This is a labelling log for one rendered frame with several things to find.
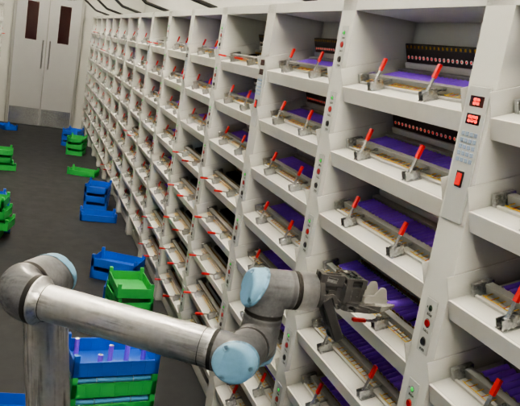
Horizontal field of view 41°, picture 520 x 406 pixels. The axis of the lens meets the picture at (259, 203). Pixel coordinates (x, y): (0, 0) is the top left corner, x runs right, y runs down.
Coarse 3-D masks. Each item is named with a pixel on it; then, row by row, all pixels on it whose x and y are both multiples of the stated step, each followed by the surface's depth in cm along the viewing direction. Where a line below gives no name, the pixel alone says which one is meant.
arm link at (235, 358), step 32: (0, 288) 158; (32, 288) 154; (64, 288) 157; (32, 320) 156; (64, 320) 152; (96, 320) 150; (128, 320) 149; (160, 320) 148; (160, 352) 147; (192, 352) 144; (224, 352) 141; (256, 352) 143
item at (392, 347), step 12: (336, 252) 212; (348, 252) 213; (312, 264) 210; (324, 264) 210; (336, 264) 211; (396, 288) 192; (348, 312) 184; (360, 324) 177; (372, 336) 171; (384, 336) 168; (396, 336) 167; (384, 348) 166; (396, 348) 162; (408, 348) 154; (396, 360) 160
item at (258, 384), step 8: (264, 368) 260; (256, 376) 259; (264, 376) 247; (272, 376) 256; (240, 384) 264; (248, 384) 256; (256, 384) 255; (264, 384) 254; (272, 384) 249; (248, 392) 251; (256, 392) 247; (264, 392) 249; (272, 392) 246; (256, 400) 245; (264, 400) 244
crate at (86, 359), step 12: (72, 348) 250; (84, 348) 252; (96, 348) 254; (108, 348) 256; (120, 348) 258; (132, 348) 260; (72, 360) 234; (84, 360) 244; (96, 360) 246; (120, 360) 249; (132, 360) 239; (144, 360) 241; (156, 360) 243; (72, 372) 233; (84, 372) 233; (96, 372) 235; (108, 372) 236; (120, 372) 238; (132, 372) 240; (144, 372) 242; (156, 372) 244
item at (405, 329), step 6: (330, 264) 208; (330, 270) 208; (384, 312) 175; (390, 312) 174; (390, 318) 172; (396, 318) 171; (396, 324) 170; (402, 324) 167; (402, 330) 167; (408, 330) 164; (408, 336) 164
